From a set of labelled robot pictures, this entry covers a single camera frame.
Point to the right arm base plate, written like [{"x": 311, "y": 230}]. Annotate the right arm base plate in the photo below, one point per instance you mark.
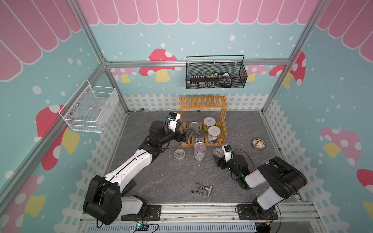
[{"x": 253, "y": 212}]

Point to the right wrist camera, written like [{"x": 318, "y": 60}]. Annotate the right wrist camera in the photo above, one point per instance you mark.
[{"x": 227, "y": 152}]

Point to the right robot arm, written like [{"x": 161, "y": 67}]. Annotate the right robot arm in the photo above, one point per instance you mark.
[{"x": 284, "y": 180}]

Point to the small clear-lid jar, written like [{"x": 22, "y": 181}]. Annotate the small clear-lid jar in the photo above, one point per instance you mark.
[{"x": 179, "y": 154}]

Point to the metal tool on floor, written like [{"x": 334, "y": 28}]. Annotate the metal tool on floor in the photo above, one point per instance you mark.
[{"x": 202, "y": 188}]

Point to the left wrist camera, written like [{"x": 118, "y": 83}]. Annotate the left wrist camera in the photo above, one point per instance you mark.
[{"x": 173, "y": 120}]

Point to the white-lid white can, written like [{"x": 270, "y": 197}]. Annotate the white-lid white can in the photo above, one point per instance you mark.
[{"x": 213, "y": 134}]

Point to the black wire mesh basket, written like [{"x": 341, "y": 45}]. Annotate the black wire mesh basket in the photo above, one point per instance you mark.
[{"x": 215, "y": 71}]

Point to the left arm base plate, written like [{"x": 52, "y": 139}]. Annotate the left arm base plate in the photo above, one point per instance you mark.
[{"x": 148, "y": 212}]

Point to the black tool set in basket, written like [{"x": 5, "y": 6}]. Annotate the black tool set in basket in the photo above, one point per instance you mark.
[{"x": 214, "y": 80}]

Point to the silver pull-tab can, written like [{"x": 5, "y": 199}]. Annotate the silver pull-tab can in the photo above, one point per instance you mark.
[{"x": 194, "y": 125}]

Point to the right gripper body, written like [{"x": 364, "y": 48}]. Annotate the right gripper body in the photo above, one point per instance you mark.
[{"x": 229, "y": 165}]

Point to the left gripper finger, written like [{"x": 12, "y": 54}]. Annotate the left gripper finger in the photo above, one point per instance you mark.
[
  {"x": 188, "y": 140},
  {"x": 188, "y": 131}
]

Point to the wooden two-tier shelf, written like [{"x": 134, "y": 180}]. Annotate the wooden two-tier shelf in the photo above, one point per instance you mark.
[{"x": 204, "y": 103}]

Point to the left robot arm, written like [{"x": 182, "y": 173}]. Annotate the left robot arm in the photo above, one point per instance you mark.
[{"x": 105, "y": 199}]

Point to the green circuit board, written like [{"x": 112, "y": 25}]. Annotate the green circuit board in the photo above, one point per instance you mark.
[{"x": 141, "y": 227}]

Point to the purple label pull-tab can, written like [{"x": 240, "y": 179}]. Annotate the purple label pull-tab can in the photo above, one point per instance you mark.
[{"x": 199, "y": 136}]

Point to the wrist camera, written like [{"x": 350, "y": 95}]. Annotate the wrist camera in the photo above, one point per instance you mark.
[
  {"x": 173, "y": 120},
  {"x": 227, "y": 152}
]

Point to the white wire mesh basket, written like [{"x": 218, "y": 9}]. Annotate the white wire mesh basket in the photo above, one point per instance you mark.
[{"x": 90, "y": 109}]

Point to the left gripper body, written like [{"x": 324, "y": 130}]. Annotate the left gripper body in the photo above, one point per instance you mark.
[{"x": 178, "y": 137}]

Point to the green yellow white-lid can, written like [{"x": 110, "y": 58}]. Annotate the green yellow white-lid can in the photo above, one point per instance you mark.
[{"x": 208, "y": 122}]

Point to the tall green seed can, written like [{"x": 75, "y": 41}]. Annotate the tall green seed can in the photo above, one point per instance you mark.
[{"x": 200, "y": 149}]

